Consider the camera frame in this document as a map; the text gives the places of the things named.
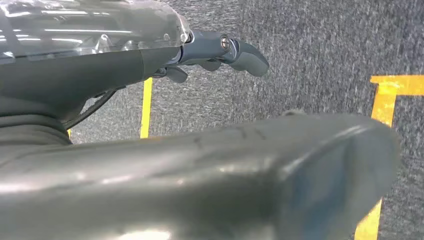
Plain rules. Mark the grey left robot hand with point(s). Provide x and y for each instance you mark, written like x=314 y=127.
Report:
x=82 y=73

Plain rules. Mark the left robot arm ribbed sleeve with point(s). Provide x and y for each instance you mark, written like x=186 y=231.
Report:
x=30 y=132

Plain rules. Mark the grey robot body shell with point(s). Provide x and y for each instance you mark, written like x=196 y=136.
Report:
x=198 y=185

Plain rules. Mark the yellow floor tape square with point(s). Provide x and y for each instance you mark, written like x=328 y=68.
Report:
x=384 y=106

